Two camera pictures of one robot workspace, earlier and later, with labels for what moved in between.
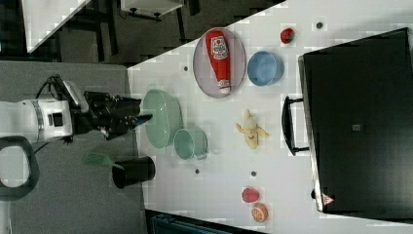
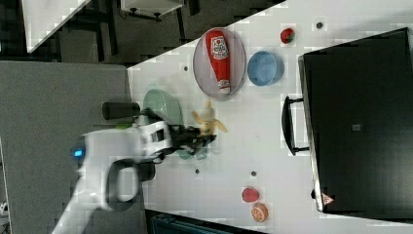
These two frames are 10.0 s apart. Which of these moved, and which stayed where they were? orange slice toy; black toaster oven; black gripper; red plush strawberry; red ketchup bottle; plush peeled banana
Moved: plush peeled banana; black gripper
Stayed: red plush strawberry; black toaster oven; red ketchup bottle; orange slice toy
